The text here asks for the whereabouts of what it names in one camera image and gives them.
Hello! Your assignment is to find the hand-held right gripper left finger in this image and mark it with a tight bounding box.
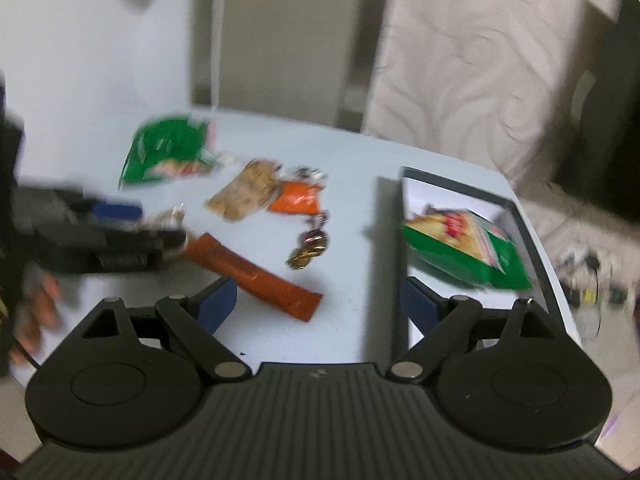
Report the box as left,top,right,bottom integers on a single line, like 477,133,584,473
80,276,252,384

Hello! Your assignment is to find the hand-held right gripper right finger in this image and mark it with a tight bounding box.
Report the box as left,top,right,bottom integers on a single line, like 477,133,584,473
387,276,552,385

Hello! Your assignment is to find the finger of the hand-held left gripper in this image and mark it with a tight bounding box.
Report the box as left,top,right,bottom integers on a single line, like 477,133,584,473
127,229,190,262
82,199,144,224

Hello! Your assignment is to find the silver candy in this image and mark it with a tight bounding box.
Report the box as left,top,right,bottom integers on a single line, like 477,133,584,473
142,203,187,234

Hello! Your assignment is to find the long orange bar packet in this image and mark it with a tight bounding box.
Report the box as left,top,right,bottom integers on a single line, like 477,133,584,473
182,232,323,323

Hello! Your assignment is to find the green snack bag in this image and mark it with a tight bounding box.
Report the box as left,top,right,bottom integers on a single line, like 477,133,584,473
118,115,226,191
401,207,534,291

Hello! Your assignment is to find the beige cracker packet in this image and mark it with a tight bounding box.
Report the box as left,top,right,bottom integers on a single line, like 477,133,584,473
205,158,282,222

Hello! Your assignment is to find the black tray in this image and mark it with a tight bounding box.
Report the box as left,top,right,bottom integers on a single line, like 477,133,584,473
398,166,585,361

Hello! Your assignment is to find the small orange snack packet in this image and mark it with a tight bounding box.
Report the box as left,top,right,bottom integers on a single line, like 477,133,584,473
268,180,323,215

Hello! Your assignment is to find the person's left hand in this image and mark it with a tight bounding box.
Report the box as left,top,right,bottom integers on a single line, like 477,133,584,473
9,274,64,367

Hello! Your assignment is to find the gold brown wrapped candy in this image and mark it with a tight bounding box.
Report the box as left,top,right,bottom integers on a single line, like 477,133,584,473
286,214,332,271

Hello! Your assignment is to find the dark silver-wrapped candy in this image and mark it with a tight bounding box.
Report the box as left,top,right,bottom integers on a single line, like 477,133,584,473
287,165,329,184

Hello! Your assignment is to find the beige door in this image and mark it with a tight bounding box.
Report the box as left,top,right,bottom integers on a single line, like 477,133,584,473
192,0,388,133

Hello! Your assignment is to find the tangle of cables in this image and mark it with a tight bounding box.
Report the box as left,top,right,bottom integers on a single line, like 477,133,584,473
557,247,637,341

